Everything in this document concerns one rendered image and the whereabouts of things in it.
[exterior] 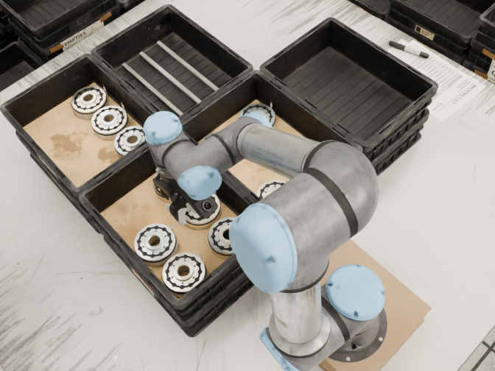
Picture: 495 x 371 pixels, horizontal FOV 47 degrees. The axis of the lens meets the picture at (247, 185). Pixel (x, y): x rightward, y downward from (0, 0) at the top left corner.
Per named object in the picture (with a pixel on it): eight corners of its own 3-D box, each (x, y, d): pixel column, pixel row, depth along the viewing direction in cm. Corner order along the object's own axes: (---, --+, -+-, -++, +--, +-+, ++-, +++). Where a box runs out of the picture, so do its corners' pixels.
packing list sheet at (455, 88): (489, 83, 179) (490, 82, 178) (446, 125, 171) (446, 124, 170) (405, 35, 193) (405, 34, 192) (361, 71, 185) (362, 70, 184)
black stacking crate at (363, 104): (431, 114, 159) (440, 87, 150) (360, 175, 149) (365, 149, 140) (328, 46, 177) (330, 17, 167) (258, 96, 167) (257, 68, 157)
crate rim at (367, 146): (439, 91, 151) (441, 85, 149) (364, 154, 141) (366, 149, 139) (330, 21, 169) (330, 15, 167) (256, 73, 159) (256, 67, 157)
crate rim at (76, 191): (173, 132, 149) (171, 126, 147) (78, 200, 139) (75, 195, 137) (90, 57, 166) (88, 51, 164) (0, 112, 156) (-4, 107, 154)
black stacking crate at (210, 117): (359, 176, 149) (364, 150, 140) (279, 246, 140) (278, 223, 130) (258, 97, 167) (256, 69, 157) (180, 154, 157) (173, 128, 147)
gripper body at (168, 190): (179, 174, 139) (170, 143, 129) (203, 193, 135) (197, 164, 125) (155, 193, 136) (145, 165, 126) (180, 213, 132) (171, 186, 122)
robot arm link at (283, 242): (350, 348, 116) (360, 206, 72) (293, 394, 112) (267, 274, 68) (312, 305, 123) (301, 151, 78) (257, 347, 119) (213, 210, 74)
